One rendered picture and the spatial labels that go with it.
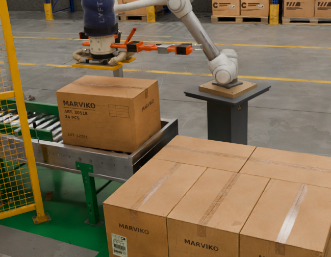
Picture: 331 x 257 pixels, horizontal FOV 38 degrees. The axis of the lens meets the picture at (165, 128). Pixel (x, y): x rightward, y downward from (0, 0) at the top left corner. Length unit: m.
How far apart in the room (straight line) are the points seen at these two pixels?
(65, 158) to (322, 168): 1.71
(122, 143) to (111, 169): 0.20
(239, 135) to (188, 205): 1.38
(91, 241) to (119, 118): 0.87
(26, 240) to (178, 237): 1.32
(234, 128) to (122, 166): 1.08
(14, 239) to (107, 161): 0.89
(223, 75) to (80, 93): 1.01
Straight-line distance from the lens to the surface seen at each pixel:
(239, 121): 3.87
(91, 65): 3.28
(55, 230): 3.61
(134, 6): 3.67
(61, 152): 3.43
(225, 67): 3.49
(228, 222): 2.54
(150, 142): 3.29
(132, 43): 3.24
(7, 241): 3.61
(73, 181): 4.20
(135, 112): 3.16
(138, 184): 2.91
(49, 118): 4.15
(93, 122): 3.34
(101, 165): 3.27
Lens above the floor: 1.96
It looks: 23 degrees down
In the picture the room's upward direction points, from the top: 4 degrees counter-clockwise
